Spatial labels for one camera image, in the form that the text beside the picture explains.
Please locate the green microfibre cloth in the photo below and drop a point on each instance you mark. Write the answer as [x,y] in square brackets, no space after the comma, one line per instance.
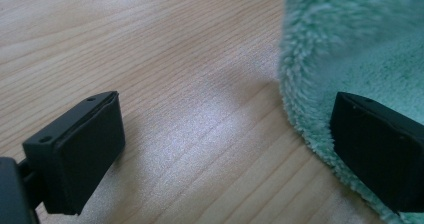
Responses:
[350,50]

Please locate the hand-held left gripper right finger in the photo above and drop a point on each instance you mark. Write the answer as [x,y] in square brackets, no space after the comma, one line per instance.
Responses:
[380,150]

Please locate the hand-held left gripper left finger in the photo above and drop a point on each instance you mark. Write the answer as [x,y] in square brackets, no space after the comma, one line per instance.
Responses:
[83,150]

